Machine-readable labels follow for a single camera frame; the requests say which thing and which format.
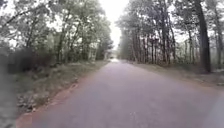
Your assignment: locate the grey asphalt road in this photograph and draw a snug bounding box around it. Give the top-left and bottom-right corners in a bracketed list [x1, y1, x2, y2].
[15, 58, 224, 128]

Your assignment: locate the row of trees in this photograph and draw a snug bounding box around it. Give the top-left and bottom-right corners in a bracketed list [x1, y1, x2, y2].
[115, 0, 224, 74]
[0, 0, 115, 75]

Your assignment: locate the grass and leaf verge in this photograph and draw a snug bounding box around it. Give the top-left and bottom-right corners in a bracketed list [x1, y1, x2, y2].
[123, 59, 224, 91]
[9, 59, 111, 118]

